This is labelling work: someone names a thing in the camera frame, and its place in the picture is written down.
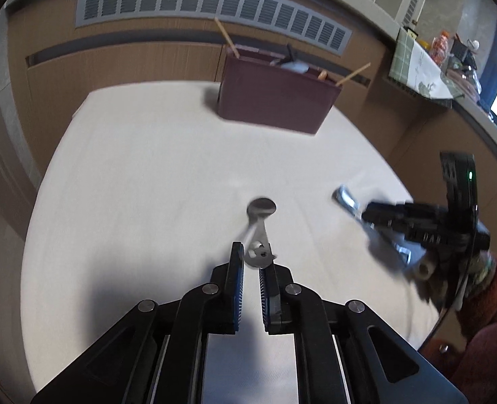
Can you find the grey ventilation grille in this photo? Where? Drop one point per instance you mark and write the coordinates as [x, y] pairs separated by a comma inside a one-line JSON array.
[[284, 17]]

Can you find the maroon utensil holder box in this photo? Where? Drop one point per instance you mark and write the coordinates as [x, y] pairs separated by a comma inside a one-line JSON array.
[[255, 89]]

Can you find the red knit sleeve forearm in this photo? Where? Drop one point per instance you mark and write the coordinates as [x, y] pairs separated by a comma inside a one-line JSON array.
[[473, 370]]

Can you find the white tablecloth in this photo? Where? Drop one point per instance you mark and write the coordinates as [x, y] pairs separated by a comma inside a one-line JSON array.
[[147, 191]]

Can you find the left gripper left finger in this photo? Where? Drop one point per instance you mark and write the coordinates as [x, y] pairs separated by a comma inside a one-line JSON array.
[[226, 305]]

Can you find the dark spoon with cutout handle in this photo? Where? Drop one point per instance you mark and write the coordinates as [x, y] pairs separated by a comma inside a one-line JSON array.
[[258, 251]]

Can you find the light blue plastic spoon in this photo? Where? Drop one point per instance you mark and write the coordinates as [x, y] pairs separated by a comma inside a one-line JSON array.
[[296, 66]]

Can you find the steel shovel-shaped spoon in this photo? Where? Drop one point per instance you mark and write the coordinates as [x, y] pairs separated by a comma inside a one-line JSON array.
[[344, 198]]

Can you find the dark metal spoon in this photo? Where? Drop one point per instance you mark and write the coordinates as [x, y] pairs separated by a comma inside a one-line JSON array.
[[290, 57]]

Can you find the red-filled plastic bottle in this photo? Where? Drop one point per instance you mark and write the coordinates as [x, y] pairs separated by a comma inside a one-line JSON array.
[[439, 48]]

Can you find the gloved right hand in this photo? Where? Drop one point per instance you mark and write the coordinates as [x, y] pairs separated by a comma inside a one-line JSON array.
[[444, 279]]

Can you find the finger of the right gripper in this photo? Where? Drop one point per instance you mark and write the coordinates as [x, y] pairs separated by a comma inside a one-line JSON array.
[[386, 207], [386, 220]]

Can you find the green checked tea towel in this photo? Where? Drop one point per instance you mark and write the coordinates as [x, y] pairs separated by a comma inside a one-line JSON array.
[[413, 70]]

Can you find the brown wooden spoon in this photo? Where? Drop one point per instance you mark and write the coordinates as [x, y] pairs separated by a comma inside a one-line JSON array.
[[322, 75]]

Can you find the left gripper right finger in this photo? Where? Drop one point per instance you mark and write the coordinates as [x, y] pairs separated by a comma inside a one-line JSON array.
[[276, 290]]

